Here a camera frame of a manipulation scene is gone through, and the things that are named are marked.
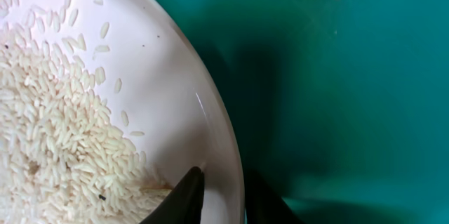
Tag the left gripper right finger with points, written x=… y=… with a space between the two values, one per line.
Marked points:
x=263 y=205

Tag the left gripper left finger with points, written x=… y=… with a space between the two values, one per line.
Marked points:
x=184 y=203

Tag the large white plate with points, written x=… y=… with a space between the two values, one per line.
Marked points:
x=159 y=92

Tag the white rice pile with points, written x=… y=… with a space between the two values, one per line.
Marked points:
x=62 y=159

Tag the teal serving tray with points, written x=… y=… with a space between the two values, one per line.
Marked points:
x=341 y=105

